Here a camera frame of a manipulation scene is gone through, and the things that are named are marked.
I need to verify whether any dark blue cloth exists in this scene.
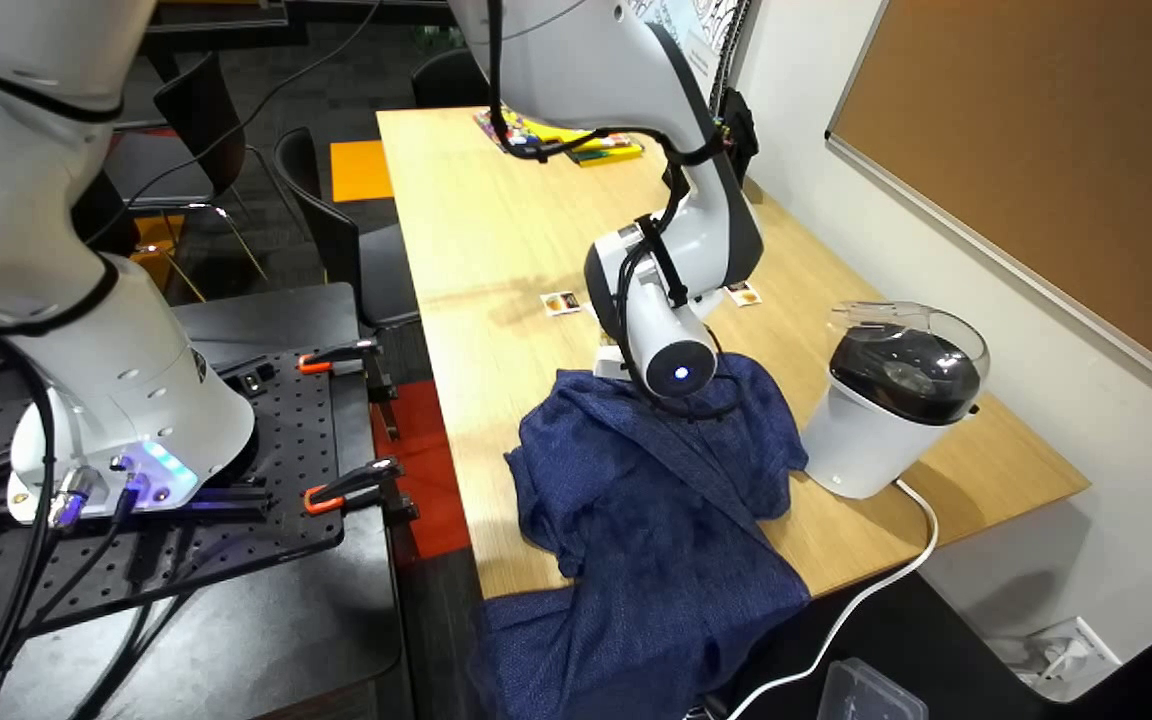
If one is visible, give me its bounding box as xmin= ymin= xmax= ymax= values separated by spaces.
xmin=470 ymin=346 xmax=815 ymax=720

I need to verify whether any yellow flat box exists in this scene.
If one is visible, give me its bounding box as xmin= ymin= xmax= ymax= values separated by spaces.
xmin=506 ymin=107 xmax=649 ymax=166

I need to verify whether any black plastic chair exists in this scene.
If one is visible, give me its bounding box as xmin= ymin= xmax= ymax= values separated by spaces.
xmin=272 ymin=123 xmax=426 ymax=339
xmin=106 ymin=48 xmax=277 ymax=288

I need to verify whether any white popcorn machine clear dome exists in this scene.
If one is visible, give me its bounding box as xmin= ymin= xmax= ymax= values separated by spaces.
xmin=802 ymin=296 xmax=996 ymax=509

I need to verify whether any black perforated mounting board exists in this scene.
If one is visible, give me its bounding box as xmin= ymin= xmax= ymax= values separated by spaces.
xmin=0 ymin=345 xmax=348 ymax=666

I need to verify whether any clear plastic container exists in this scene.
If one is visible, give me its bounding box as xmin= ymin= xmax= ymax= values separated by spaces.
xmin=815 ymin=651 xmax=938 ymax=720

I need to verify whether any brown cork board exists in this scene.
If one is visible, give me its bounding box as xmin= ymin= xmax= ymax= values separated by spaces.
xmin=820 ymin=0 xmax=1152 ymax=433

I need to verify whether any orange handled black clamp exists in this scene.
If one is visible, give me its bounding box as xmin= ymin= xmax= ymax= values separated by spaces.
xmin=296 ymin=450 xmax=410 ymax=522
xmin=294 ymin=333 xmax=384 ymax=385

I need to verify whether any thick white power cord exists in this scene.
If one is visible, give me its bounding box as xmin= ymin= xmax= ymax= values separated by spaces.
xmin=721 ymin=471 xmax=943 ymax=720

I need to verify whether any black base cable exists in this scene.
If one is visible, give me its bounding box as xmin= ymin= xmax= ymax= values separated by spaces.
xmin=0 ymin=373 xmax=68 ymax=720

